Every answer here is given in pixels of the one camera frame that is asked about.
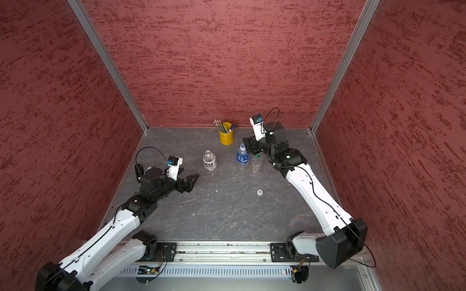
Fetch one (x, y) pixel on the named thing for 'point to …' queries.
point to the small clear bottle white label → (209, 159)
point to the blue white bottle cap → (242, 146)
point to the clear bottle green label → (256, 162)
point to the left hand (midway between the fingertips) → (190, 175)
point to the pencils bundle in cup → (221, 127)
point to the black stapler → (139, 170)
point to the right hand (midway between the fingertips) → (251, 139)
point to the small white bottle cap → (260, 192)
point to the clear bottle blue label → (242, 159)
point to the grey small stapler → (148, 168)
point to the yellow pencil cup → (226, 138)
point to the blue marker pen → (232, 127)
